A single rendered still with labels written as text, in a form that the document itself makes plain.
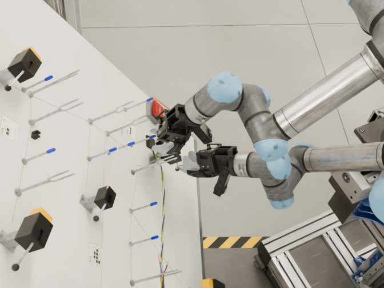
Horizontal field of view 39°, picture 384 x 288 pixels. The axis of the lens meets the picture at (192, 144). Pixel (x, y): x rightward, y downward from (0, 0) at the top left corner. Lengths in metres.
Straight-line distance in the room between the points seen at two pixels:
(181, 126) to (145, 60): 1.95
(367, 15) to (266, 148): 0.38
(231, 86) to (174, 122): 0.21
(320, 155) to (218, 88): 0.43
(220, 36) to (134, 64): 0.61
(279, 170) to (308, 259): 1.13
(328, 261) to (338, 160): 1.12
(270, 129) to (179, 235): 0.51
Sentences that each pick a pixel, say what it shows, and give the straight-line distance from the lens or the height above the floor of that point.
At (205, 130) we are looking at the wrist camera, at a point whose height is 1.29.
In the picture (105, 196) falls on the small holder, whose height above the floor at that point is 1.38.
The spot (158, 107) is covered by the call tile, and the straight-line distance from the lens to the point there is 1.73.
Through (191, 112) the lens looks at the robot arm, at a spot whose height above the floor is 1.40.
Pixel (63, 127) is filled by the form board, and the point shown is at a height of 1.40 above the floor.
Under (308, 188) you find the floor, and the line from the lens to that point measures 3.00.
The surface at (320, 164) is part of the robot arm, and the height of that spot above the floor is 1.22.
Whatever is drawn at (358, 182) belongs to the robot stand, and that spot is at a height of 1.12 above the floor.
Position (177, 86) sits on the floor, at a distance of 3.25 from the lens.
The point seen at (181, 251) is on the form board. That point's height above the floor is 0.97.
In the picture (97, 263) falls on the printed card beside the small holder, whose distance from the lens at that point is 1.30.
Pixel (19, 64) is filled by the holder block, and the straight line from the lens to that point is 1.17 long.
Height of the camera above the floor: 2.50
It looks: 56 degrees down
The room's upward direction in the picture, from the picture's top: 10 degrees clockwise
